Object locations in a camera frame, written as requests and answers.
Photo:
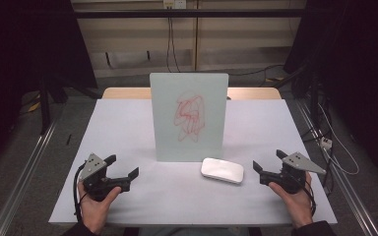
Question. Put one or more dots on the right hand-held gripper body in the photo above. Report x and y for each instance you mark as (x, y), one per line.
(300, 163)

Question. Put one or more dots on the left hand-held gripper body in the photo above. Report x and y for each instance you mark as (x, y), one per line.
(92, 166)

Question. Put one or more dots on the white board eraser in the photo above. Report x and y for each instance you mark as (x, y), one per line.
(222, 170)

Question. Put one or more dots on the person's right hand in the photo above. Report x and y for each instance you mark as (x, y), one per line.
(297, 205)

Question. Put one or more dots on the person's left hand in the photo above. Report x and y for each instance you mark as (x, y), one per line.
(95, 211)

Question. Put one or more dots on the white table mat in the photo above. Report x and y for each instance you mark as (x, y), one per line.
(124, 131)

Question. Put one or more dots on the white power strip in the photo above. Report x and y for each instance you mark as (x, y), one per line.
(326, 143)

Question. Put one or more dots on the small black floor object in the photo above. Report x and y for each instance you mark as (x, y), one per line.
(68, 139)

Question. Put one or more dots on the black metal stand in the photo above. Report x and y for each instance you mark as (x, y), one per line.
(44, 108)
(314, 98)

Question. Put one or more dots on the wooden table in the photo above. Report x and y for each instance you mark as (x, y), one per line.
(124, 93)

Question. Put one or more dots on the pale glass whiteboard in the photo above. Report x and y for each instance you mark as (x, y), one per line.
(164, 98)

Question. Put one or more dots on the black curtain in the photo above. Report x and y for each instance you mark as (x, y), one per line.
(26, 46)
(357, 65)

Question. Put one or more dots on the yellow vertical pipe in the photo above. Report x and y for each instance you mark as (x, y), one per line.
(196, 36)

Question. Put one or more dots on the black horizontal bar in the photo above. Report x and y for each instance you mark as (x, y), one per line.
(128, 13)

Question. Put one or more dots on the aluminium floor rail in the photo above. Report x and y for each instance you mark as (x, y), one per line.
(351, 196)
(23, 177)

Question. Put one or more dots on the white wall socket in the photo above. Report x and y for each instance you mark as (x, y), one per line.
(174, 3)

